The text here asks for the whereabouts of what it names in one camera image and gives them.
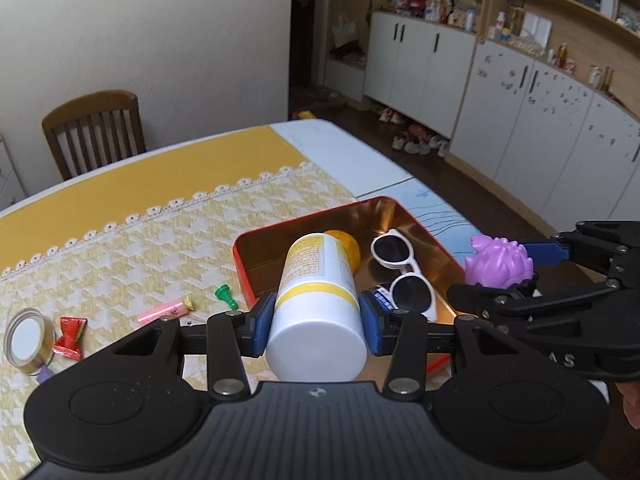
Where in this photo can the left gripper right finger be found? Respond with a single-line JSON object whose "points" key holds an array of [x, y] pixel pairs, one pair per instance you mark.
{"points": [[400, 334]]}

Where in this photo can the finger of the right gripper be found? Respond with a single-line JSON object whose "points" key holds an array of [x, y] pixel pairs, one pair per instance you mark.
{"points": [[610, 248], [500, 299]]}

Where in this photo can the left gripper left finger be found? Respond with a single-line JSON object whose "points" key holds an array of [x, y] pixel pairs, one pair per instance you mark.
{"points": [[230, 336]]}

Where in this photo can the purple spiky toy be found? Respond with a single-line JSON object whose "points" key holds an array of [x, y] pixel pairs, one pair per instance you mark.
{"points": [[497, 262]]}

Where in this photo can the green plastic pawn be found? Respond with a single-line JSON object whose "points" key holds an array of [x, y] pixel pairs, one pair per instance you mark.
{"points": [[224, 293]]}

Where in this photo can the white round sunglasses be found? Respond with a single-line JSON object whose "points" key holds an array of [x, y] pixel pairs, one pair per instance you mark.
{"points": [[411, 290]]}

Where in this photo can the white yellow plastic bottle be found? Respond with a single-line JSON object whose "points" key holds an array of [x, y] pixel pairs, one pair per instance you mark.
{"points": [[316, 332]]}

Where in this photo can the orange fruit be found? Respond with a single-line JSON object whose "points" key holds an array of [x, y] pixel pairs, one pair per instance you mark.
{"points": [[351, 247]]}

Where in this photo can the red candy wrapper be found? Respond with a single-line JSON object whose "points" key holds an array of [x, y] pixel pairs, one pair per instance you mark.
{"points": [[68, 343]]}

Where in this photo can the small purple box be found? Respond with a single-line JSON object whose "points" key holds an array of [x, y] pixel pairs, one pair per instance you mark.
{"points": [[44, 374]]}

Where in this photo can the round gold tin lid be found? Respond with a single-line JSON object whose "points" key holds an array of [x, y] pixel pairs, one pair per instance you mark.
{"points": [[28, 341]]}

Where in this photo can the person's right hand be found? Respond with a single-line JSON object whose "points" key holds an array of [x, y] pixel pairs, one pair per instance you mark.
{"points": [[631, 402]]}

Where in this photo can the red metal tin box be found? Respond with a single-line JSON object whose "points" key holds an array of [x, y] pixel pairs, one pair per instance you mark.
{"points": [[259, 255]]}

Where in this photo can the yellow houndstooth table runner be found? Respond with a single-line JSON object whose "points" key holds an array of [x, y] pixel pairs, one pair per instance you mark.
{"points": [[161, 227]]}

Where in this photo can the shoes on floor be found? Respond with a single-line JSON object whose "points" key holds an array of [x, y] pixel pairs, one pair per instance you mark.
{"points": [[414, 140]]}

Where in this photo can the yellow box on floor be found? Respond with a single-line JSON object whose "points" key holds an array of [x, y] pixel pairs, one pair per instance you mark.
{"points": [[303, 114]]}

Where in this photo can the brown wooden chair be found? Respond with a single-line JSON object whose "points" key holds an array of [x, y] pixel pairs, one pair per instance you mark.
{"points": [[93, 131]]}

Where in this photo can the small wooden side cabinet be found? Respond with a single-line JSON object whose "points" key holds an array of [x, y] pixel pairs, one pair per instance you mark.
{"points": [[11, 189]]}

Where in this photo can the white tote bag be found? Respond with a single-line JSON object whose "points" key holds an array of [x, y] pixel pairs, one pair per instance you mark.
{"points": [[344, 32]]}

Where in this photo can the white wall cabinet unit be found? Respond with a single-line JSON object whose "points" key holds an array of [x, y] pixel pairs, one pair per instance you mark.
{"points": [[539, 99]]}

